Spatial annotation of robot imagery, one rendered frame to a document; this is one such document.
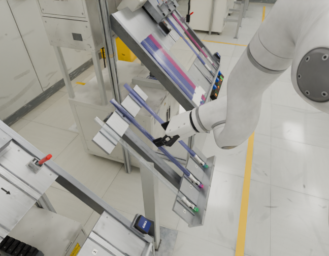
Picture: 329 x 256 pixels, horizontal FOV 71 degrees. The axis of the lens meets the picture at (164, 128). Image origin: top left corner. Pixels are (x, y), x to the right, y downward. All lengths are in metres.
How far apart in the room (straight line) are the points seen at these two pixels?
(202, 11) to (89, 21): 3.63
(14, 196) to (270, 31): 0.70
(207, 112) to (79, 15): 0.95
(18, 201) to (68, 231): 0.38
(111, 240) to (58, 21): 1.17
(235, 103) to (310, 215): 1.55
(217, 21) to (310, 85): 4.58
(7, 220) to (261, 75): 0.68
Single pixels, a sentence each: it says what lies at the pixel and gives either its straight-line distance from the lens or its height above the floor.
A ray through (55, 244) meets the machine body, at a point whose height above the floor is 0.62.
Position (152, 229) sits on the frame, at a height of 0.70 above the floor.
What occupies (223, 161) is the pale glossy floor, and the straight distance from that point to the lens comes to 2.09.
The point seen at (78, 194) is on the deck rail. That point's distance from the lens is 0.80.
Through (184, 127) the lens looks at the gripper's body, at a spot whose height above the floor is 1.06.
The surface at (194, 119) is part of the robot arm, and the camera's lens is 0.70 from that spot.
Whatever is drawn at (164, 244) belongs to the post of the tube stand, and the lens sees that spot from 1.64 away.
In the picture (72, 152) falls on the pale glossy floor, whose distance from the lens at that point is 2.26.
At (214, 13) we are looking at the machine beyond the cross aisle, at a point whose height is 0.37.
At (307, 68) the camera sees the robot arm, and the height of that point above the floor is 1.43.
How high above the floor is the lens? 1.53
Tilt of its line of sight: 41 degrees down
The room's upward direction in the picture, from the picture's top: straight up
